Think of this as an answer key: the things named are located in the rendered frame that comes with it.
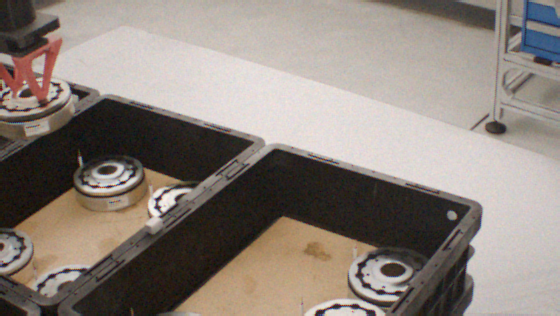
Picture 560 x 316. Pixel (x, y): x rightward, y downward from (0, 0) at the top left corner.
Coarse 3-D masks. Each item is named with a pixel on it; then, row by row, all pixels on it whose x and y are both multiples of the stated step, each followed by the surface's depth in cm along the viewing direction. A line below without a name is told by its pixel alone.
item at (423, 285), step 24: (240, 168) 106; (336, 168) 106; (360, 168) 105; (216, 192) 101; (432, 192) 100; (480, 216) 95; (144, 240) 93; (456, 240) 91; (120, 264) 90; (432, 264) 88; (96, 288) 87; (408, 288) 85; (432, 288) 87; (72, 312) 83; (408, 312) 83
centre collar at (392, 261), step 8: (376, 264) 98; (384, 264) 99; (392, 264) 99; (400, 264) 99; (408, 264) 98; (376, 272) 97; (408, 272) 97; (376, 280) 97; (384, 280) 96; (392, 280) 96; (400, 280) 96; (408, 280) 96
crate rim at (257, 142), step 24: (120, 96) 125; (72, 120) 120; (192, 120) 117; (24, 144) 113; (264, 144) 111; (192, 192) 102; (168, 216) 97; (96, 264) 90; (24, 288) 86; (72, 288) 86; (48, 312) 85
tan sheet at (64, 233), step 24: (144, 168) 126; (72, 192) 121; (48, 216) 116; (72, 216) 116; (96, 216) 116; (120, 216) 116; (144, 216) 115; (48, 240) 111; (72, 240) 111; (96, 240) 111; (120, 240) 111; (48, 264) 107; (72, 264) 106
